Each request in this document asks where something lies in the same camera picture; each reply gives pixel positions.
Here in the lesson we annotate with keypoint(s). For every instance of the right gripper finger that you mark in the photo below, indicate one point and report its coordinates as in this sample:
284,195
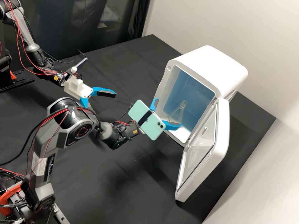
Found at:
173,126

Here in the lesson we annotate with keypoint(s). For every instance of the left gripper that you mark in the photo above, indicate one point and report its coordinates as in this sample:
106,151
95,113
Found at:
76,87

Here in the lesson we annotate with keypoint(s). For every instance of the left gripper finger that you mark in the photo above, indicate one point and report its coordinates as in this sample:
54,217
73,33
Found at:
153,105

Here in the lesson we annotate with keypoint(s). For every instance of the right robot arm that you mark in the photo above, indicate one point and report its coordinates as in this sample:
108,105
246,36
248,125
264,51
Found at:
70,121

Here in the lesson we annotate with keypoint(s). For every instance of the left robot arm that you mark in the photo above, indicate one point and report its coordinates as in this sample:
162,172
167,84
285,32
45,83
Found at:
30,44

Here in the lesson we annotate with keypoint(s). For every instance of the clear flask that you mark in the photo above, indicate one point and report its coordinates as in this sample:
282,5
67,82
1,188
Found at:
181,110

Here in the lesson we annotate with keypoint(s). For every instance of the incubator door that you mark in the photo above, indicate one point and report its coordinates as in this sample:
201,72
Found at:
210,149

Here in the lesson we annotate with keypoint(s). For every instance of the white incubator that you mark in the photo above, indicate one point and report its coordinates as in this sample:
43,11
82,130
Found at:
210,67

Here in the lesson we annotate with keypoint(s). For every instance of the right wrist camera phone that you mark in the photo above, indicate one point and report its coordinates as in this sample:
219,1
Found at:
146,120

